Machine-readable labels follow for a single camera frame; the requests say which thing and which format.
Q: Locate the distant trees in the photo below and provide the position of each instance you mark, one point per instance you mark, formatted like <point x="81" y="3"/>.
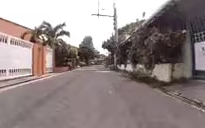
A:
<point x="85" y="50"/>

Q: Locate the utility pole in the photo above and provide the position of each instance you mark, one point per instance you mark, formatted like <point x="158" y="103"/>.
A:
<point x="115" y="30"/>

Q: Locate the grey asphalt road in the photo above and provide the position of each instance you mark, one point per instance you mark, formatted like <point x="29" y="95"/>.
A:
<point x="93" y="100"/>

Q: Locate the palm tree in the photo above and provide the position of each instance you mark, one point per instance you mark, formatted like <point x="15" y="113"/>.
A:
<point x="49" y="35"/>

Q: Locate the grey concrete side strip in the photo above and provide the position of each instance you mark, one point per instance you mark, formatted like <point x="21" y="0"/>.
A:
<point x="13" y="81"/>

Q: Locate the grey concrete pavement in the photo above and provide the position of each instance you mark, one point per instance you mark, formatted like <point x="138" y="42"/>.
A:
<point x="193" y="91"/>

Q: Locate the building with white gate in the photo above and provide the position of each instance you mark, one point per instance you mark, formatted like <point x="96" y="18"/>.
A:
<point x="198" y="43"/>

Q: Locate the orange building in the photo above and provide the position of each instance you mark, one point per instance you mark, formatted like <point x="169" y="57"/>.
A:
<point x="8" y="27"/>

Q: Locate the leafy bushes over wall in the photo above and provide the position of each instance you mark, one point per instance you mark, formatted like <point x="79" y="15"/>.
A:
<point x="150" y="46"/>

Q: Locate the low white wall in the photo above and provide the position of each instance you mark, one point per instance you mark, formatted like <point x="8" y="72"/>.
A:
<point x="160" y="71"/>

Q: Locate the white gate wall with orange pillars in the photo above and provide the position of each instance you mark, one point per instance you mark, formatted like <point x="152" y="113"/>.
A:
<point x="10" y="55"/>

